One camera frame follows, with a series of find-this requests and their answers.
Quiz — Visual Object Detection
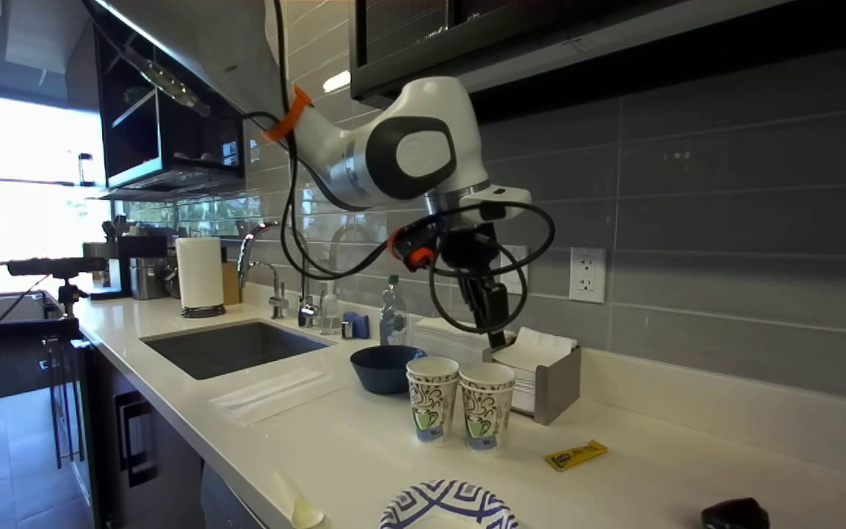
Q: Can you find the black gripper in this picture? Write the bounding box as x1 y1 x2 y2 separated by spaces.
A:
437 219 524 352

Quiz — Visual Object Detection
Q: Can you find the clear bottle green cap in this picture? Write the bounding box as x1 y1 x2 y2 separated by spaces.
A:
377 271 411 352

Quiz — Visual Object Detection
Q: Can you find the dark blue bowl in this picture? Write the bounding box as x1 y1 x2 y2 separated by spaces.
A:
348 340 430 399

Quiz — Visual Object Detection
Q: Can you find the blue sponge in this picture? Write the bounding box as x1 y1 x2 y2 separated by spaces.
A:
337 309 373 343

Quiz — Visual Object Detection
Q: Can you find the small clear bottle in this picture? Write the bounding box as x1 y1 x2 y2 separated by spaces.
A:
317 277 345 338

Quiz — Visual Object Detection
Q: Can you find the yellow packet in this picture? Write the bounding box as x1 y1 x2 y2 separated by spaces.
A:
540 437 615 475

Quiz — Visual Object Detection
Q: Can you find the blue patterned paper plate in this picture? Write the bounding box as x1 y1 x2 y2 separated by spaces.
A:
377 472 524 529

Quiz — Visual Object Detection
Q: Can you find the chrome sink faucet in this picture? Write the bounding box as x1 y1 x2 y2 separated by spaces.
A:
232 216 293 322

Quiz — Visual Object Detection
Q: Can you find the brown wooden block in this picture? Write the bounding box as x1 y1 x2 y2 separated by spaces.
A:
221 256 246 309

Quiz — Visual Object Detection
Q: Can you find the dark sink basin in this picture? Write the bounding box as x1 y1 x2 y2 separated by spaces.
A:
138 316 331 382

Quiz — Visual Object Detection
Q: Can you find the dark upper cabinet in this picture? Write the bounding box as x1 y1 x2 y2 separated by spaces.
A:
348 0 846 133

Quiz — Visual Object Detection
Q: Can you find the white paper towel roll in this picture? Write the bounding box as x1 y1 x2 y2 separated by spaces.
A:
173 234 229 319

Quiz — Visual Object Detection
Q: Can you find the small black round object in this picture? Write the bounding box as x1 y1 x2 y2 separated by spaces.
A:
700 496 775 529

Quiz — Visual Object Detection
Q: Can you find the silver coffee machine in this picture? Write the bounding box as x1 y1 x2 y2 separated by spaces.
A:
98 215 183 302

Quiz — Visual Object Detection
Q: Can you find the dark open shelf cabinet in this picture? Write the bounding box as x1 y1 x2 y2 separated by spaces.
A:
92 25 249 196

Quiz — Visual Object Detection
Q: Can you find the dark lower cabinet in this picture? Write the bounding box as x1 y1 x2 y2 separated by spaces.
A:
80 340 279 529

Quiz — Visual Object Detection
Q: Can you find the black cart table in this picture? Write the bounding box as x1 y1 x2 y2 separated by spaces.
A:
0 287 89 472

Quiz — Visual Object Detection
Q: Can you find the bright window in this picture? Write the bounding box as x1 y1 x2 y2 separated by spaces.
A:
0 84 114 299

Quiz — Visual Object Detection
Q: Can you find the orange wrist cable tie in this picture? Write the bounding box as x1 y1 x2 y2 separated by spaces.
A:
387 222 440 272

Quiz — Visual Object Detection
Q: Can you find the white wall outlet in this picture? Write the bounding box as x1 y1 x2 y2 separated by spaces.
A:
568 243 612 306

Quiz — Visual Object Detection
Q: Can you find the orange arm strap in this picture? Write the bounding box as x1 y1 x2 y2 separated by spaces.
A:
265 83 317 147

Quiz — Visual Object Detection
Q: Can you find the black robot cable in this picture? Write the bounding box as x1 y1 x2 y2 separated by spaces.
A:
268 0 558 338

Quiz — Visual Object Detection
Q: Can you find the black camera on tripod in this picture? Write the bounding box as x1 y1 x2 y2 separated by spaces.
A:
5 252 95 319

